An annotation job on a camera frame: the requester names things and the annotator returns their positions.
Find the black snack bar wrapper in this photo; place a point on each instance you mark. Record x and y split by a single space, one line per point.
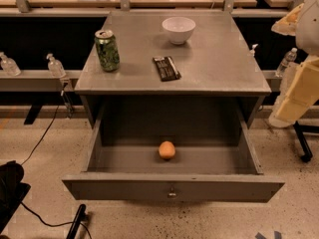
166 69

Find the open grey drawer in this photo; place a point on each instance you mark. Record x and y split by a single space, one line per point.
214 157

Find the clear pump bottle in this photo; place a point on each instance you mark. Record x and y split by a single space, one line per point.
55 67
9 65

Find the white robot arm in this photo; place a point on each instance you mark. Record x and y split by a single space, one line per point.
308 39

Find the black bag lower left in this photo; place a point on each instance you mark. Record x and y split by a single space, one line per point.
12 190

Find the green soda can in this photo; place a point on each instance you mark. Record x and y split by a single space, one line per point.
107 50

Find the grey shelf rail left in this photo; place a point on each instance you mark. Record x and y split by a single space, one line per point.
30 81

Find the white bowl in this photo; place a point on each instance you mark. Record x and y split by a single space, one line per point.
178 29

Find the orange fruit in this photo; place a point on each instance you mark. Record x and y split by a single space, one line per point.
166 150

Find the clear water bottle right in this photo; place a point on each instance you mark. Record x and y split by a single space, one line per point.
287 59

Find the drawer pull handle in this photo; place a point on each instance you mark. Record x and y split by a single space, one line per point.
172 193

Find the black stand leg right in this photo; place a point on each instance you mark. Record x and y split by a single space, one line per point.
300 129

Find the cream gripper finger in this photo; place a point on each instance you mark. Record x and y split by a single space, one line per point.
299 91
289 25

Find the black bar bottom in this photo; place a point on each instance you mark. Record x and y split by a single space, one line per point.
79 217

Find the small pump bottle right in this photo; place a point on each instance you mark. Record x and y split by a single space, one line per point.
253 49

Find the clear pump bottle far left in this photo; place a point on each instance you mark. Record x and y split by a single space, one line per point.
9 65

